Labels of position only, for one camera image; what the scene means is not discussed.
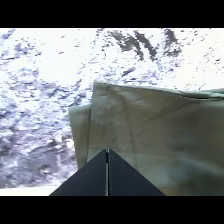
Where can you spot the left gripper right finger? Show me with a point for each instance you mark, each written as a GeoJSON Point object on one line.
{"type": "Point", "coordinates": [128, 181]}

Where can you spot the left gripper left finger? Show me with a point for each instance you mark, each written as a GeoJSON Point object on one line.
{"type": "Point", "coordinates": [90, 180]}

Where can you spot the olive green shirt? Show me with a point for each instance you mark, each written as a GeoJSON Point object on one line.
{"type": "Point", "coordinates": [156, 130]}

